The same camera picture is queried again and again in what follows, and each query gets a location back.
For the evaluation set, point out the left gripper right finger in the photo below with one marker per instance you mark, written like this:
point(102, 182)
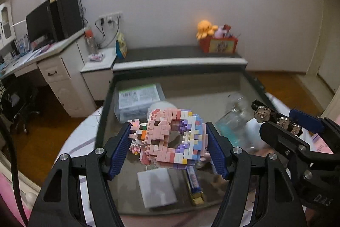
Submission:
point(276, 202)

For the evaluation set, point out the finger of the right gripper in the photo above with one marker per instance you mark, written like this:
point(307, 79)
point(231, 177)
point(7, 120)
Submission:
point(281, 140)
point(326, 128)

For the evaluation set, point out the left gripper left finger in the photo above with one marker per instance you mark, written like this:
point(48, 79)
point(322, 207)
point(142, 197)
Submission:
point(74, 182)

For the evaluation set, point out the black flower hair band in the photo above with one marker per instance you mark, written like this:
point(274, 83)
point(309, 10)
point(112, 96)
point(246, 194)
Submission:
point(263, 114)

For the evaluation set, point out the clear dome blue base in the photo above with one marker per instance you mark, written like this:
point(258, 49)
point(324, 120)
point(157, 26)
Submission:
point(238, 126)

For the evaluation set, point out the blue gold long box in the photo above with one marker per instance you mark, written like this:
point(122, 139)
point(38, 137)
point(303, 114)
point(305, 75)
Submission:
point(194, 188)

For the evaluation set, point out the pink purple block figure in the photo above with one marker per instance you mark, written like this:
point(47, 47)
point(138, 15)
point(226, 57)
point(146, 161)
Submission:
point(183, 152)

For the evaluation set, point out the tissue pack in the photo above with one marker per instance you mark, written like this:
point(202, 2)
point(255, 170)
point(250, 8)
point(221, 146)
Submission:
point(133, 103)

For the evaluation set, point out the white egg-shaped gadget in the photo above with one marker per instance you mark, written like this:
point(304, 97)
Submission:
point(164, 123)

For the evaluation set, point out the white pink block rabbit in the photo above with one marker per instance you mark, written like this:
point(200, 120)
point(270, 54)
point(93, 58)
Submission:
point(137, 133)

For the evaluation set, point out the black office chair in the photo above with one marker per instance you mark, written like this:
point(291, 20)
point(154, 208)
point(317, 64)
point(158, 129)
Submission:
point(18, 104)

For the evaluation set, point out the red toy box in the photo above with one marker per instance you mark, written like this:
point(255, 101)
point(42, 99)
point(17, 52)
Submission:
point(225, 45)

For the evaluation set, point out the purple plush toy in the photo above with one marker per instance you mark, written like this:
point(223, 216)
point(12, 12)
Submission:
point(220, 32)

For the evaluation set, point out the white desk with drawers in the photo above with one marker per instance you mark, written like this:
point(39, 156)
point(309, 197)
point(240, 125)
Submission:
point(60, 65)

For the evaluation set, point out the white side table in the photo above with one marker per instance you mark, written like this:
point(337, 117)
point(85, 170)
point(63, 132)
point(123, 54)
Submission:
point(98, 75)

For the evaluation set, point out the orange octopus plush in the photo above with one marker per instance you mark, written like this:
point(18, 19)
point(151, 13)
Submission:
point(205, 28)

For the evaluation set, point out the orange cap bottle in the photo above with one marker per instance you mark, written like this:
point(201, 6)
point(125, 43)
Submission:
point(90, 42)

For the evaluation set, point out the snack bag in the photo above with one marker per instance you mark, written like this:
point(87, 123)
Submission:
point(121, 47)

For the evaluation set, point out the white glass-door cabinet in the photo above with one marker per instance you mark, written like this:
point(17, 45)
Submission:
point(6, 22)

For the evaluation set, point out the black computer monitor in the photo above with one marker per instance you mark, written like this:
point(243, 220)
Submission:
point(41, 22)

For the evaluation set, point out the black computer tower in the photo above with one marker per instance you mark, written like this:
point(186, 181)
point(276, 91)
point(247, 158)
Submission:
point(65, 18)

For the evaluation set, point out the wall power socket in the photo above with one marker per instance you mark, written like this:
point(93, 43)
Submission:
point(112, 17)

